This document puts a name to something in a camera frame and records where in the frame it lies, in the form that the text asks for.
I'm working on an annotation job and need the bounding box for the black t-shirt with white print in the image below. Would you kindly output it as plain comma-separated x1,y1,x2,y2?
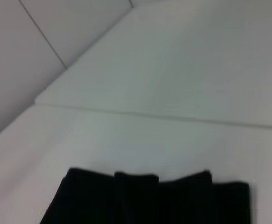
39,167,251,224

